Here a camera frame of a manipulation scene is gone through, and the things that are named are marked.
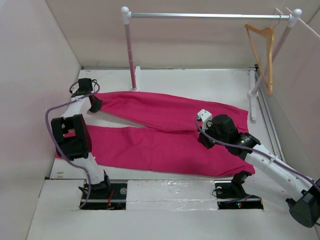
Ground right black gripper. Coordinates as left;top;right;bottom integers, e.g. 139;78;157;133
197;121;228;150

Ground pink trousers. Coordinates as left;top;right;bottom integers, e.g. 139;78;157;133
54;91;256;179

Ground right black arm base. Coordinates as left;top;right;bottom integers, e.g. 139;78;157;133
211;180;264;210

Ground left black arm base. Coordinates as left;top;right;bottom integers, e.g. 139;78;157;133
79;182;128;211

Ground wooden clothes hanger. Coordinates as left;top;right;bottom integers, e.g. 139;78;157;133
244;24;275;97

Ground white metal clothes rack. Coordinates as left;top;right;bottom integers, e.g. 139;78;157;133
120;6;303;122

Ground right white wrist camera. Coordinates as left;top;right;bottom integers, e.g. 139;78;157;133
196;109;213;131

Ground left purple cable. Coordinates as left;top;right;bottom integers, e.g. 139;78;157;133
44;81;101;208

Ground aluminium table edge rail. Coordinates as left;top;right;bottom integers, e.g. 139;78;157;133
81;66;256;71

